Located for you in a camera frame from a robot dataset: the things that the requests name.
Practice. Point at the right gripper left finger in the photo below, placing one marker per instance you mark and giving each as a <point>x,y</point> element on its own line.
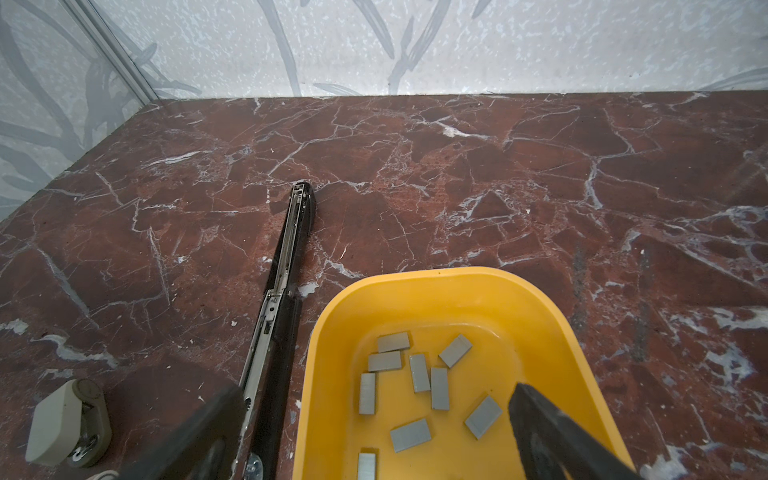
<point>205,446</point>

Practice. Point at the yellow plastic tray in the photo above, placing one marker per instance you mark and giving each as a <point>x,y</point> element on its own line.
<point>518,335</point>

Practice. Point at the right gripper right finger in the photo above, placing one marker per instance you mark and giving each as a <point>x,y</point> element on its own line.
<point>552,446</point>

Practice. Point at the staple strip grey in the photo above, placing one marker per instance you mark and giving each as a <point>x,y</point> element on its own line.
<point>440,398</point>
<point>367,393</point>
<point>393,342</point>
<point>483,417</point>
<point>386,361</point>
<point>419,373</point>
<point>455,351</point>
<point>410,435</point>

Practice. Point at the black stapler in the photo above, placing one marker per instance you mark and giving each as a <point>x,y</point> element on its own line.
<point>267,374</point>

